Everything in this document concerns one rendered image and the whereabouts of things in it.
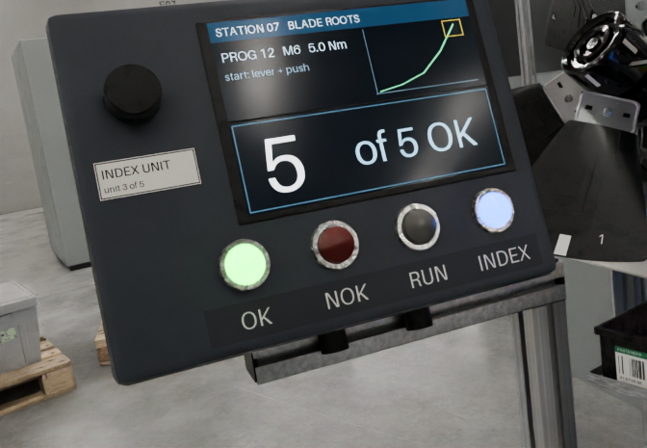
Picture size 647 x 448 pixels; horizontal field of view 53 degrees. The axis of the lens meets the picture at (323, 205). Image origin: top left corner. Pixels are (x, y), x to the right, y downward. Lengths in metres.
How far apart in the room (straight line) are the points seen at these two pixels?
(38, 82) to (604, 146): 5.53
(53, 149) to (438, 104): 5.86
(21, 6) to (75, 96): 12.74
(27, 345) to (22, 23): 10.01
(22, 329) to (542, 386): 3.08
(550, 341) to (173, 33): 0.35
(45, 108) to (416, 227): 5.90
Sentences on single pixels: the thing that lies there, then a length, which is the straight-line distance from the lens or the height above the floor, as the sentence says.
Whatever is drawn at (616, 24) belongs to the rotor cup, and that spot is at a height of 1.24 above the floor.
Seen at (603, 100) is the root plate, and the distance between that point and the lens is 1.13.
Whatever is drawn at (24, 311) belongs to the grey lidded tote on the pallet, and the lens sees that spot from 3.42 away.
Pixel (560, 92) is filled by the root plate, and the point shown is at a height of 1.15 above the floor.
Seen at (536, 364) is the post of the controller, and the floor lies 0.98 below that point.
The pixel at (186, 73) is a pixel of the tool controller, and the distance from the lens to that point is 0.36.
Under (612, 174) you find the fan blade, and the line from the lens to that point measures 1.05.
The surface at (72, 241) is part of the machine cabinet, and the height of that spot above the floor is 0.27.
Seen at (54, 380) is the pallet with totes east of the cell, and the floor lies 0.08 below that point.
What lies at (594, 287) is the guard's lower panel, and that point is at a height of 0.43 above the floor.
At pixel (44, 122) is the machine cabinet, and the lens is 6.19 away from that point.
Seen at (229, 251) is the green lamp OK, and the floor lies 1.12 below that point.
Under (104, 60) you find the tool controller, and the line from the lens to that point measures 0.36.
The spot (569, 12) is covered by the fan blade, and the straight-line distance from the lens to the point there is 1.38.
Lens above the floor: 1.19
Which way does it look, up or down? 9 degrees down
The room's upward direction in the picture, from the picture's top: 8 degrees counter-clockwise
